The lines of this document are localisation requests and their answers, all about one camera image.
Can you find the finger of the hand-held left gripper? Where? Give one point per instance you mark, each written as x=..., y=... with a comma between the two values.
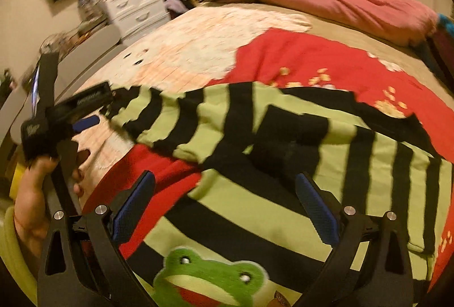
x=88, y=97
x=87, y=122

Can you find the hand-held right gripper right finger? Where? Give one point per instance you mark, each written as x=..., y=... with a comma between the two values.
x=317, y=207

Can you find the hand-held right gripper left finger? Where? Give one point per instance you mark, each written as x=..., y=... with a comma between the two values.
x=133, y=207

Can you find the green black striped frog sweater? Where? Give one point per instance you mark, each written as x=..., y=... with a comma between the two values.
x=227, y=193

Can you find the person's left forearm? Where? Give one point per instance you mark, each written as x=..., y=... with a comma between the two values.
x=10, y=257

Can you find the person's left hand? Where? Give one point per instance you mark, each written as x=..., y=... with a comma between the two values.
x=30, y=197

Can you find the yellow object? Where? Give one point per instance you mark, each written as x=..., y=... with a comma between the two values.
x=16, y=183

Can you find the white drawer chest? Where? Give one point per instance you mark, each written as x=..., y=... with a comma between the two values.
x=138, y=9

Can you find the cream patterned blanket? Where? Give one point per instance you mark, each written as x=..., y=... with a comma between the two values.
x=184, y=44

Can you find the red floral blanket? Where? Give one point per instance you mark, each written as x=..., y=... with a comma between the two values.
x=301, y=58

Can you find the bed with beige sheet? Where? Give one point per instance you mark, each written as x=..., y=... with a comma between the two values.
x=337, y=26

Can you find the pink duvet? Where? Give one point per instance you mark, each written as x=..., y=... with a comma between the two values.
x=337, y=2

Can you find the teal cloth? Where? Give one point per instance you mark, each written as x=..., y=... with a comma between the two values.
x=446, y=23

